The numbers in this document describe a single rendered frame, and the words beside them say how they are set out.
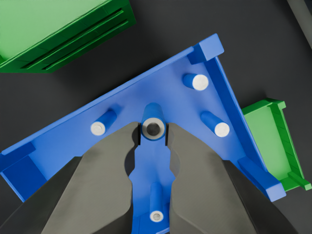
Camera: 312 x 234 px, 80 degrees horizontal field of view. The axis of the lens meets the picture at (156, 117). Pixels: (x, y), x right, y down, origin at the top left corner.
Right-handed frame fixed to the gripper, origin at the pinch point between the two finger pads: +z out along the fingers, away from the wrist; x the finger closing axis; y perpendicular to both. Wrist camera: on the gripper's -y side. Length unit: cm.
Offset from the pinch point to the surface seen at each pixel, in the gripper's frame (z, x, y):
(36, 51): 28.7, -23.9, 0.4
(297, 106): 44, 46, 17
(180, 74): 14.8, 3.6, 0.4
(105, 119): 8.6, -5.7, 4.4
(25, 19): 32.9, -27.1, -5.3
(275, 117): 41, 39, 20
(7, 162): 6.8, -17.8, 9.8
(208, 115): 11.1, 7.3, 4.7
